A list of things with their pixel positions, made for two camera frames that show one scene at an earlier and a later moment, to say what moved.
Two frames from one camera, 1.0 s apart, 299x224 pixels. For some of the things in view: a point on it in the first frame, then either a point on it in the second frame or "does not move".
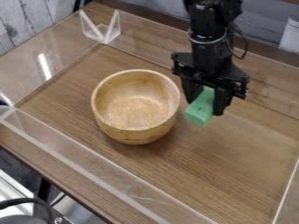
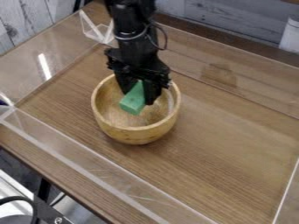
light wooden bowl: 135,103 does not move
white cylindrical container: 290,38 does not move
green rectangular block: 200,109 → 132,101
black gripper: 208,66 → 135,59
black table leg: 44,189 does not move
